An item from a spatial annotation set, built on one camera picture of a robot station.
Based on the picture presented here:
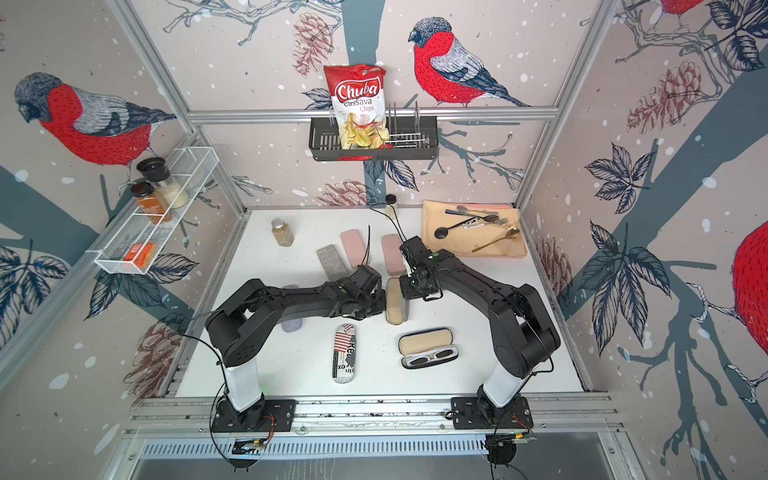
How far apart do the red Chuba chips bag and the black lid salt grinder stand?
1.54 ft

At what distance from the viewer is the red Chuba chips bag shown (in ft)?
2.72

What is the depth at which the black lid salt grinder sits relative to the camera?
729mm
